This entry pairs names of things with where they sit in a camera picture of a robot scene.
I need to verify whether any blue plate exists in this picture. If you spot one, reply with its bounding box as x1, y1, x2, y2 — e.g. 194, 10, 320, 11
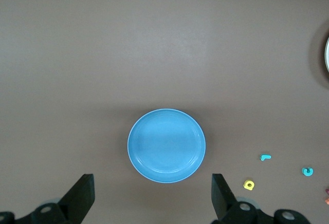
127, 108, 207, 184

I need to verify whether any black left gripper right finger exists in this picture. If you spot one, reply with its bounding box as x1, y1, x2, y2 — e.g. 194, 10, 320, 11
210, 173, 258, 224

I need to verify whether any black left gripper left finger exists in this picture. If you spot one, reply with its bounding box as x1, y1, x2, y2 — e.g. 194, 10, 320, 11
32, 174, 96, 224

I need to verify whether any beige plate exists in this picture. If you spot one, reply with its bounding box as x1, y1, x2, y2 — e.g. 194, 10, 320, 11
324, 35, 329, 73

